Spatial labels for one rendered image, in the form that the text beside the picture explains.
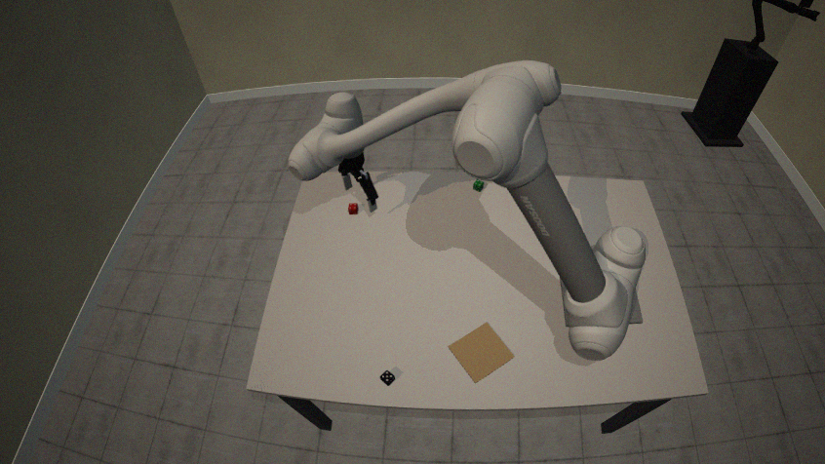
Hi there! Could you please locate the tan mat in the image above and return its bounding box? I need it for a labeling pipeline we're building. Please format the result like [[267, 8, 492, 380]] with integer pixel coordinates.
[[448, 323, 515, 383]]

